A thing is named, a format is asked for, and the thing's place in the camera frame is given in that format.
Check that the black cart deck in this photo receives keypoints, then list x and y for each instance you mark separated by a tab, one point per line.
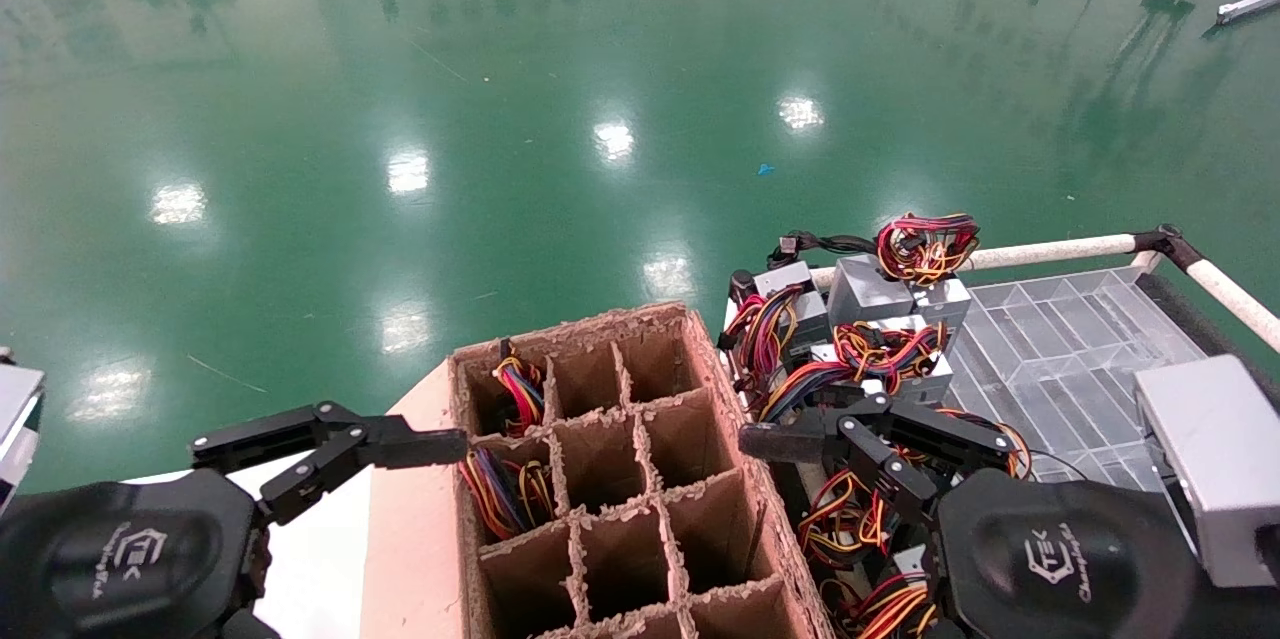
1200	321

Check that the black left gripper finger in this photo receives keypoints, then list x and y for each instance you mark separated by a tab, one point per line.
420	447

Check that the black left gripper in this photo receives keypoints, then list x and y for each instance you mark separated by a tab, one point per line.
120	559

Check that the pink board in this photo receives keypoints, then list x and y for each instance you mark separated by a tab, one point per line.
415	539

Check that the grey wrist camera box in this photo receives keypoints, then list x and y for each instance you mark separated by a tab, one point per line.
18	419
1215	459

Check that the brown cardboard divider box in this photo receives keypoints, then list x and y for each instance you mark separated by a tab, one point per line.
600	479

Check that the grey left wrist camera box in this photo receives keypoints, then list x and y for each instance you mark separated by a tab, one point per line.
18	419

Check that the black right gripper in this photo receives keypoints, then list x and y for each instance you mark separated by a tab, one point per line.
1060	559

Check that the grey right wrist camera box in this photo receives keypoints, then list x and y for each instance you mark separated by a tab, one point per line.
1215	459

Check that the black rail corner joint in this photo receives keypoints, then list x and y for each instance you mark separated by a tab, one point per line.
1165	241

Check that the clear plastic divided tray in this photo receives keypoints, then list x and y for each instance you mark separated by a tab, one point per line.
1060	359

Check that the white padded rail bar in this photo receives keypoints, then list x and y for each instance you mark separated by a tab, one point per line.
1050	251
1245	304

